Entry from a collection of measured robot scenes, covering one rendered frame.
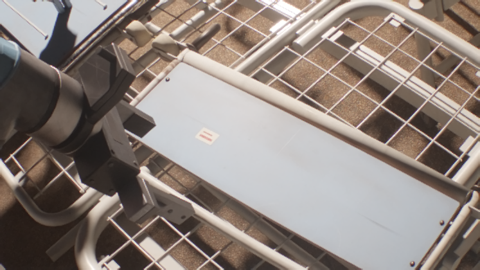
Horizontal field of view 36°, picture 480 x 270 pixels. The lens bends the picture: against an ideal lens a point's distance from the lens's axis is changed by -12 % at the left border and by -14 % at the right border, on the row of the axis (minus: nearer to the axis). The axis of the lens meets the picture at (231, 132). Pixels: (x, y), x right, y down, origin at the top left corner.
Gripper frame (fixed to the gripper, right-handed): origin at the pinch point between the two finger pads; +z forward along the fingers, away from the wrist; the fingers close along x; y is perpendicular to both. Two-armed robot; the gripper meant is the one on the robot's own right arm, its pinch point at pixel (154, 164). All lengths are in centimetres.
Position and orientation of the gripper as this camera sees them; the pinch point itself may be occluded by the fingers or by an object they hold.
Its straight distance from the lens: 94.0
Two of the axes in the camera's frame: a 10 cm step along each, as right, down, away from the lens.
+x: 3.7, 7.2, -5.9
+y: -7.5, 6.1, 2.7
